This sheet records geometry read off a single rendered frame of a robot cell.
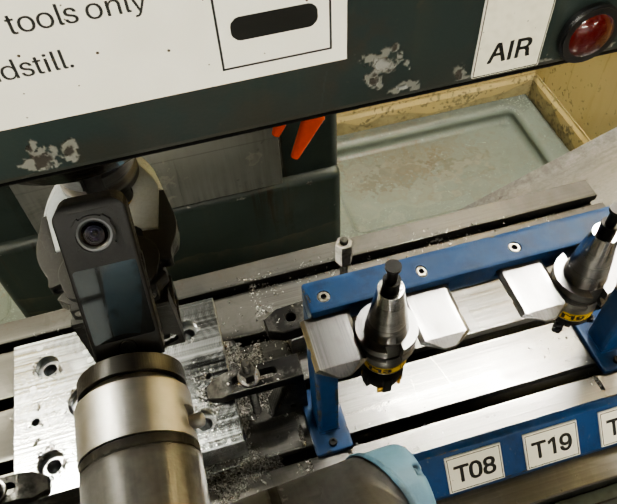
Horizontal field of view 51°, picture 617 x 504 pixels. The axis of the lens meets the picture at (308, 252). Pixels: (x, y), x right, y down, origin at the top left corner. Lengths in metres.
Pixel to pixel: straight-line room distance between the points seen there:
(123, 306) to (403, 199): 1.25
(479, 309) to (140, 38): 0.90
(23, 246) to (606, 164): 1.17
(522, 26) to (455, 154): 1.48
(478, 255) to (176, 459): 0.43
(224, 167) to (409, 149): 0.71
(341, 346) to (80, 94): 0.46
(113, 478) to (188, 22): 0.26
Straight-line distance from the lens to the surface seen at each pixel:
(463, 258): 0.71
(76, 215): 0.42
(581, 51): 0.30
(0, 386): 1.11
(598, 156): 1.51
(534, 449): 0.94
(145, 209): 0.52
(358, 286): 0.68
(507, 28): 0.28
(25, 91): 0.25
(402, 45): 0.26
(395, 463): 0.49
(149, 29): 0.23
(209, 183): 1.19
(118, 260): 0.42
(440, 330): 0.67
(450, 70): 0.28
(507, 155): 1.78
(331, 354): 0.65
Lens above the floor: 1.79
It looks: 52 degrees down
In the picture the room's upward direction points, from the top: 4 degrees counter-clockwise
